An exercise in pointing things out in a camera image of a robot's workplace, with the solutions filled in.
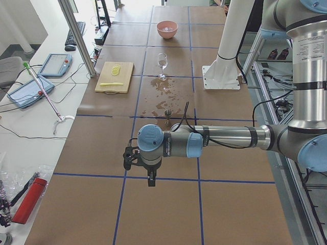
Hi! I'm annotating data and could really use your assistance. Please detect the black computer mouse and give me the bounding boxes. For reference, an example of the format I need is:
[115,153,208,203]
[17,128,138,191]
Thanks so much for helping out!
[64,44,76,52]

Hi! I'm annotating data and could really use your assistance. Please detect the pink bowl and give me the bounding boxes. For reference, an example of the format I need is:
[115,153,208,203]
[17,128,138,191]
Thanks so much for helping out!
[156,20,178,39]

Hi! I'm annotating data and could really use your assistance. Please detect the black keyboard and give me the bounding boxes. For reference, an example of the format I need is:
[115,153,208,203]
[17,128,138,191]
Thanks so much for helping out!
[64,21,86,46]

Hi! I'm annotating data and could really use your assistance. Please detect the yellow plastic knife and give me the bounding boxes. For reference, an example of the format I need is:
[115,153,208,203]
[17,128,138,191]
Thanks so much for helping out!
[100,82,124,86]

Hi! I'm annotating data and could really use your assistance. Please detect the steel jigger measuring cup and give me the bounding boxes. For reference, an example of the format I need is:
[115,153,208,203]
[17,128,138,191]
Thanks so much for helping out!
[164,109,172,127]

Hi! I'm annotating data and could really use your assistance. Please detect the blue teach pendant far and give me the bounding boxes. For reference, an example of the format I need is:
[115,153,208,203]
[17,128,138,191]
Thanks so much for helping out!
[38,54,72,78]

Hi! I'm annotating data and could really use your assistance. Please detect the aluminium frame post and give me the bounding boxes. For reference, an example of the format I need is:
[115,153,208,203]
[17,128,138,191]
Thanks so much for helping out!
[58,0,97,78]

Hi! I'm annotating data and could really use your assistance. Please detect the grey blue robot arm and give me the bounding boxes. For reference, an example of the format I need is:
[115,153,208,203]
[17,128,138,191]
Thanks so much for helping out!
[124,1,326,186]
[260,0,290,40]

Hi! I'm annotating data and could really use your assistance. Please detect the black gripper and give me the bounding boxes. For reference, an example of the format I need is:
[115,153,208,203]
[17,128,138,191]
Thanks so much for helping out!
[143,163,161,187]

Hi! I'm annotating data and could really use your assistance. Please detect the grabber stick green tip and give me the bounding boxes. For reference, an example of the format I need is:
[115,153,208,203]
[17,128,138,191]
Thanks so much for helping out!
[23,62,75,135]

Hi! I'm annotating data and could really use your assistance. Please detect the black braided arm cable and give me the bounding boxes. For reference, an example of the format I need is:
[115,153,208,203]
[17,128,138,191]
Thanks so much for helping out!
[176,90,297,149]

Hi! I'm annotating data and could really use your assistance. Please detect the bamboo cutting board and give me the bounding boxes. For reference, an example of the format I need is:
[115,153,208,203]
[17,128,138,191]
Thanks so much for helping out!
[95,62,134,93]

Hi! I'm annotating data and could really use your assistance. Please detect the blue teach pendant near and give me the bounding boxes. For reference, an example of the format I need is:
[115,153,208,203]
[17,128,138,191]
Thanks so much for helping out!
[7,80,42,109]

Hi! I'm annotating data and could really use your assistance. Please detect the clear wine glass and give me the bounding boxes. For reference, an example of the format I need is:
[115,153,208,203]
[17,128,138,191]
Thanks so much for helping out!
[157,53,168,81]

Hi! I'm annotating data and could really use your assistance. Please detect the red cylinder bottle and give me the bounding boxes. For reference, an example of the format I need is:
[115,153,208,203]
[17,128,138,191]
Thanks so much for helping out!
[12,178,48,224]

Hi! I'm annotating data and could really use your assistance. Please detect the blue teach pendant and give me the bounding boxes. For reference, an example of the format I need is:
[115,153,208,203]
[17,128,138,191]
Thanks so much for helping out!
[7,80,42,109]
[38,54,72,78]

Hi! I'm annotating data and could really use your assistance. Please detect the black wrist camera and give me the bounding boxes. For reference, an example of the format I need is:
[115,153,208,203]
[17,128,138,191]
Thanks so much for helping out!
[123,146,139,171]

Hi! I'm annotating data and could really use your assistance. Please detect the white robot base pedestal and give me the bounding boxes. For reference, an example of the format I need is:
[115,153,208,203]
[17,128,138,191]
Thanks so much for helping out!
[202,0,255,90]

